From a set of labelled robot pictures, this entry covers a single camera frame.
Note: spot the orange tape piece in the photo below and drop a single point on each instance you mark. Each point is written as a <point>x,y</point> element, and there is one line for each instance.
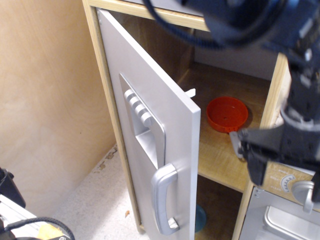
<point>48,232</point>

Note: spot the wooden toy kitchen cabinet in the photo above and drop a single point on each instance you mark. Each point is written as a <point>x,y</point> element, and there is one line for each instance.
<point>223,188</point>

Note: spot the silver toy fridge door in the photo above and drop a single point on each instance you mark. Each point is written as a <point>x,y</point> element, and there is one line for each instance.
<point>161,129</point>

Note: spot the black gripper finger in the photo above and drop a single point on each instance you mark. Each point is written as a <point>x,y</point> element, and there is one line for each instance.
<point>316,188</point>
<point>257,165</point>

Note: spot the aluminium extrusion rail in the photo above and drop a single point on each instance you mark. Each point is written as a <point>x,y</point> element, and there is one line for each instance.
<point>11,212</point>

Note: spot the red toy pan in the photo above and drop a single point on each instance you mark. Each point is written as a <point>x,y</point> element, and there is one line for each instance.
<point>227,114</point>

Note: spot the silver oven knob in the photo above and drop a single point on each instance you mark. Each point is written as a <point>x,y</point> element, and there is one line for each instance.
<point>302,192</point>

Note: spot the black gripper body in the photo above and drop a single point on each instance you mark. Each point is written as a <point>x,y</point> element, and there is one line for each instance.
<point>295,142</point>

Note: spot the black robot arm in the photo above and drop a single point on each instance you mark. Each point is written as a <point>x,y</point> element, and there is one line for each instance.
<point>289,27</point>

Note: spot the silver oven door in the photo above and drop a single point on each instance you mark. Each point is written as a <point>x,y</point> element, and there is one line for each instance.
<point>271,217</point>

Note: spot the blue toy plate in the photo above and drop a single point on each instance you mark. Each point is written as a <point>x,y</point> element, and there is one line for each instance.
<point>200,218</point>

